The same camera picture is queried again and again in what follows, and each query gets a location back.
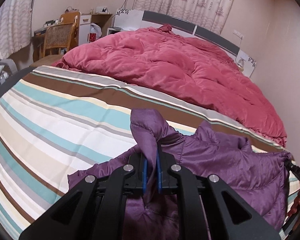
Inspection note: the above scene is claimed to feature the purple down jacket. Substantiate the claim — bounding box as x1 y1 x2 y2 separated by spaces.
68 109 292 239

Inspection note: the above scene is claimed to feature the wooden rattan chair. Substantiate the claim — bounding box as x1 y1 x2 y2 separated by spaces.
30 23 76 67

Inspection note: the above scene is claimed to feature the wall power socket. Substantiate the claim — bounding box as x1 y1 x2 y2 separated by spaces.
233 30 244 39

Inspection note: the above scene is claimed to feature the pink red comforter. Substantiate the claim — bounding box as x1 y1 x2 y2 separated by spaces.
55 24 287 146

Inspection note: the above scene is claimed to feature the glass bottle on nightstand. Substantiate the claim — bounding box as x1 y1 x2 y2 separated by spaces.
236 56 247 72

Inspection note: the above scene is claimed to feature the white plastic bag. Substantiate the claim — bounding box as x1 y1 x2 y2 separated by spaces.
89 23 102 42

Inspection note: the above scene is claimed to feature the wooden desk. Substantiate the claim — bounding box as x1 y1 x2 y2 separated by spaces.
32 11 112 61

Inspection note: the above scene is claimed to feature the white grey headboard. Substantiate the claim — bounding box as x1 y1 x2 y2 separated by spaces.
113 9 256 77

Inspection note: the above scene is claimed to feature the striped bed sheet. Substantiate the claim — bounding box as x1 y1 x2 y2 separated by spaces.
0 66 283 239

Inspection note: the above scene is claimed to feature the left patterned curtain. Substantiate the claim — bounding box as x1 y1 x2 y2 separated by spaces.
0 0 33 60

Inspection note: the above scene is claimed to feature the white bedside cabinet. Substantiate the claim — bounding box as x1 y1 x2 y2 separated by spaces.
78 15 91 46

